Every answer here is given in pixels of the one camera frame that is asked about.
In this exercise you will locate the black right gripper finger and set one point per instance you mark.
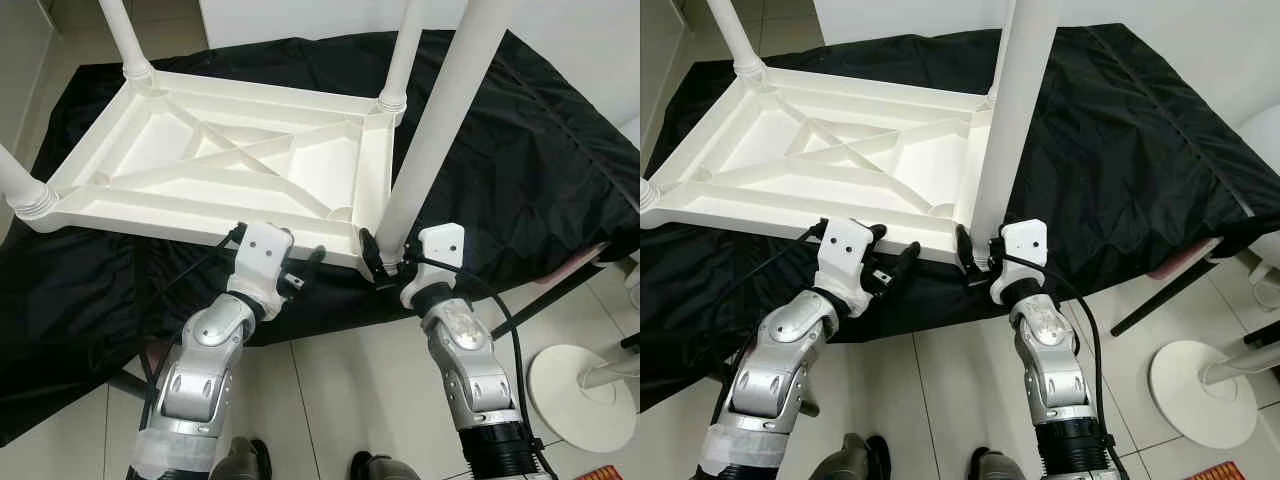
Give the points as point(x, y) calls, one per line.
point(964, 250)
point(370, 255)

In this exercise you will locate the white plastic table top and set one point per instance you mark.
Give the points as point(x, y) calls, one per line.
point(760, 140)
point(100, 205)

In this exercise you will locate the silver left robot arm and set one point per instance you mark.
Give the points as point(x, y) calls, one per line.
point(780, 370)
point(205, 380)

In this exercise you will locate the black metal table leg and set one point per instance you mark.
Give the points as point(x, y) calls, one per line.
point(545, 300)
point(125, 385)
point(1160, 298)
point(808, 405)

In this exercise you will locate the pink table edge piece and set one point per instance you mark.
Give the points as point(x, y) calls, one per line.
point(580, 262)
point(1180, 260)

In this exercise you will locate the black cloth table cover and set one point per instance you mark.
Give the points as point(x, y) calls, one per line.
point(560, 180)
point(1150, 150)

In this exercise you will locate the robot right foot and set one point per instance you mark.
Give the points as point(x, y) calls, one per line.
point(1003, 466)
point(385, 468)

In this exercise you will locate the white round stand base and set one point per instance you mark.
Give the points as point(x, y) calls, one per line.
point(570, 400)
point(1190, 395)

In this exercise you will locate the orange woven floor mat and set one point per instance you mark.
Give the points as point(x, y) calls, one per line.
point(610, 473)
point(1212, 472)

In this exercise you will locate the white round chair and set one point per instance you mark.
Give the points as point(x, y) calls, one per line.
point(1265, 170)

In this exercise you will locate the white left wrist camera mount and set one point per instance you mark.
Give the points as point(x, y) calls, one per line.
point(845, 250)
point(262, 255)

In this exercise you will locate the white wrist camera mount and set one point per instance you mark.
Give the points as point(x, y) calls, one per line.
point(845, 250)
point(1025, 245)
point(262, 255)
point(440, 250)

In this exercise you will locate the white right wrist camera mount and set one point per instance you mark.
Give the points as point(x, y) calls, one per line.
point(1025, 245)
point(440, 250)

